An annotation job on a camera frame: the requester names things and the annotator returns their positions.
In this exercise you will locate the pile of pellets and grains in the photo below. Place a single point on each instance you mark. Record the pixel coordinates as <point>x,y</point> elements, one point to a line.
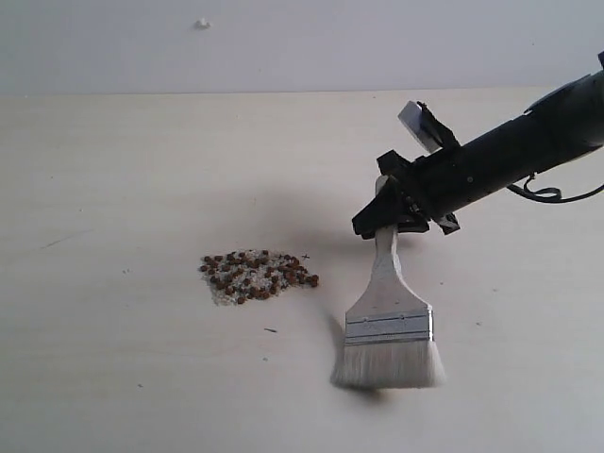
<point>253,274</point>

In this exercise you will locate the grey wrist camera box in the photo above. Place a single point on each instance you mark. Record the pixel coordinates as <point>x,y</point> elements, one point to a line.
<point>425,128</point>

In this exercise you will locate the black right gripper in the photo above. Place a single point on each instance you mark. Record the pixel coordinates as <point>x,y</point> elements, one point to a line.
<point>432,187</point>

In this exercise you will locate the white blob on wall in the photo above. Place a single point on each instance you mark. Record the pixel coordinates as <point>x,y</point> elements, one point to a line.
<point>202,24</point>

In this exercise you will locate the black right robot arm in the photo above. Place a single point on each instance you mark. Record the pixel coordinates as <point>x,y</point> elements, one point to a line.
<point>564,125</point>

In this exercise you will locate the wooden paint brush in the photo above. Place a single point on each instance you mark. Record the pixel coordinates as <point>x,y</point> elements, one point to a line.
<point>389,332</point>

